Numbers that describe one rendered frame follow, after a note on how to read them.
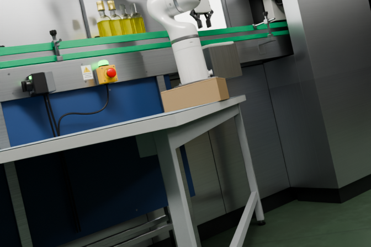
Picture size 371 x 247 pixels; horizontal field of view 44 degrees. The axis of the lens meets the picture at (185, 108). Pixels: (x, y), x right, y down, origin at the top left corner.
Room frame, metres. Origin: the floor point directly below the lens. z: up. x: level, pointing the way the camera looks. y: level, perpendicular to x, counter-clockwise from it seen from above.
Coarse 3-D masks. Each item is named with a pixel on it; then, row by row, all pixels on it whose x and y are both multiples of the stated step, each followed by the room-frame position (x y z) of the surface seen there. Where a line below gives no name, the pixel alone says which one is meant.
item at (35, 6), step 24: (0, 0) 2.07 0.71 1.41; (24, 0) 2.13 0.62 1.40; (48, 0) 2.19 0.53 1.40; (72, 0) 2.26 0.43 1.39; (240, 0) 2.90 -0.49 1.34; (0, 24) 2.05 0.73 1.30; (24, 24) 2.12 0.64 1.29; (48, 24) 2.18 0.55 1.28; (72, 24) 2.25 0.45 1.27; (240, 24) 2.87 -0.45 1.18; (264, 72) 2.94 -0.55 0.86
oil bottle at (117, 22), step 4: (112, 16) 2.18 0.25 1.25; (116, 16) 2.19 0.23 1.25; (112, 20) 2.18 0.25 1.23; (116, 20) 2.19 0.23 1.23; (120, 20) 2.20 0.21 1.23; (116, 24) 2.18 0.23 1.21; (120, 24) 2.20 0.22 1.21; (116, 28) 2.18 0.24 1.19; (120, 28) 2.19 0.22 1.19; (116, 32) 2.18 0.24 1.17; (120, 32) 2.19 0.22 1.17; (124, 32) 2.20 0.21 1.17
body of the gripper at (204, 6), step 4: (204, 0) 2.22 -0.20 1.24; (208, 0) 2.24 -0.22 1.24; (200, 4) 2.20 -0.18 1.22; (204, 4) 2.22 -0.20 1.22; (208, 4) 2.23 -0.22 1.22; (196, 8) 2.19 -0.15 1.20; (200, 8) 2.20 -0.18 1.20; (204, 8) 2.21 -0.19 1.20; (208, 8) 2.23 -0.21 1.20; (196, 12) 2.19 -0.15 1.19; (200, 12) 2.20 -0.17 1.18; (204, 12) 2.22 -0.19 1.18; (208, 12) 2.23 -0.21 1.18
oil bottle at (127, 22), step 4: (120, 16) 2.23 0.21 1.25; (124, 16) 2.21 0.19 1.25; (128, 16) 2.23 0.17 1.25; (124, 20) 2.21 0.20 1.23; (128, 20) 2.22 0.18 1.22; (132, 20) 2.24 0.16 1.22; (124, 24) 2.21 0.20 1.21; (128, 24) 2.22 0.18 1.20; (132, 24) 2.23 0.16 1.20; (124, 28) 2.21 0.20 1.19; (128, 28) 2.22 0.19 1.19; (132, 28) 2.23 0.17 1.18; (128, 32) 2.21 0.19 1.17; (132, 32) 2.23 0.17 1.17
